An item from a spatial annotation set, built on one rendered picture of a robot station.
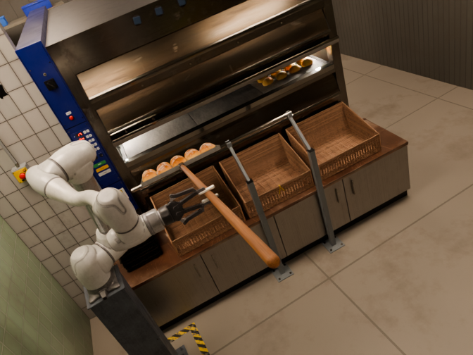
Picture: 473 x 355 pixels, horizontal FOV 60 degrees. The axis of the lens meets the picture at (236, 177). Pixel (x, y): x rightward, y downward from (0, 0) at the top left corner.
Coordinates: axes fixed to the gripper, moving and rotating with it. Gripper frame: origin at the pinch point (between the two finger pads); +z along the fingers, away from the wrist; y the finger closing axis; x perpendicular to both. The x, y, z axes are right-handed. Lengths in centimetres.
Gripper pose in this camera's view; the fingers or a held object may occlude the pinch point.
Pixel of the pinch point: (208, 194)
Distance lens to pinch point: 160.8
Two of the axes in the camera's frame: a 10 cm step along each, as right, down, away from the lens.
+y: 4.0, 8.9, 2.3
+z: 8.8, -4.4, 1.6
